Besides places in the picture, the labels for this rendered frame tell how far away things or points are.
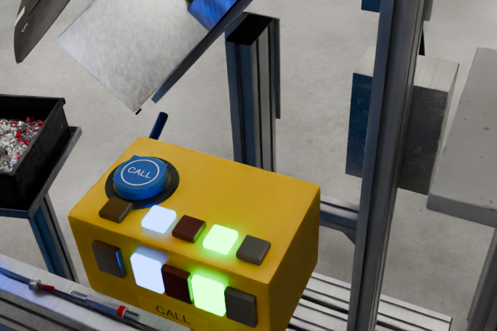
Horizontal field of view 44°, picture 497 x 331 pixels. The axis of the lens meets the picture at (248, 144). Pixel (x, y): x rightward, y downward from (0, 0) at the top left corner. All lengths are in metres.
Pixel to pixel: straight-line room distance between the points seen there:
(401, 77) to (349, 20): 2.04
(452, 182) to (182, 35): 0.38
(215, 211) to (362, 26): 2.45
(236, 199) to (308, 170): 1.62
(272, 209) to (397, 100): 0.48
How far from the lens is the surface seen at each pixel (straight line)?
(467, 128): 0.88
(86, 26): 0.80
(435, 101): 0.99
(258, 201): 0.44
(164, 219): 0.43
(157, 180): 0.45
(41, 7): 0.96
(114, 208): 0.45
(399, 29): 0.83
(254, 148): 1.05
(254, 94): 0.98
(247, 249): 0.41
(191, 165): 0.48
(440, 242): 1.89
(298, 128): 2.23
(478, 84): 0.97
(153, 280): 0.45
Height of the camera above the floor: 1.39
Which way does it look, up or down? 40 degrees down
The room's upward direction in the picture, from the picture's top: 3 degrees counter-clockwise
